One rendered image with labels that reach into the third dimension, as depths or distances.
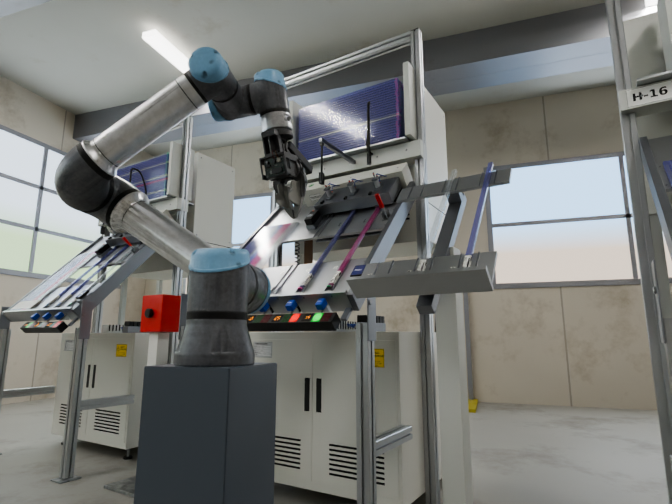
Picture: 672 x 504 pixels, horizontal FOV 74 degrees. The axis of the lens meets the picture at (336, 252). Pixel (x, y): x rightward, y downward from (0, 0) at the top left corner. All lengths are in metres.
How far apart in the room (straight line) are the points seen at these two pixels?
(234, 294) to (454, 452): 0.70
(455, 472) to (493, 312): 3.38
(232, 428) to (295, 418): 0.98
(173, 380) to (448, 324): 0.70
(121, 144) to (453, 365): 0.95
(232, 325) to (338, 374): 0.85
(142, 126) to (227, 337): 0.50
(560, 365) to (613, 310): 0.67
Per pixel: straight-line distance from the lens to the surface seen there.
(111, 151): 1.09
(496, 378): 4.57
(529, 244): 4.63
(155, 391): 0.89
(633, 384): 4.70
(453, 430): 1.25
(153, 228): 1.12
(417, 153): 1.84
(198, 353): 0.85
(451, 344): 1.22
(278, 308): 1.45
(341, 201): 1.77
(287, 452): 1.83
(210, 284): 0.87
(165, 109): 1.07
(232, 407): 0.81
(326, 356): 1.69
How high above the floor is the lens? 0.60
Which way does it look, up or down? 11 degrees up
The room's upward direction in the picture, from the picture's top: straight up
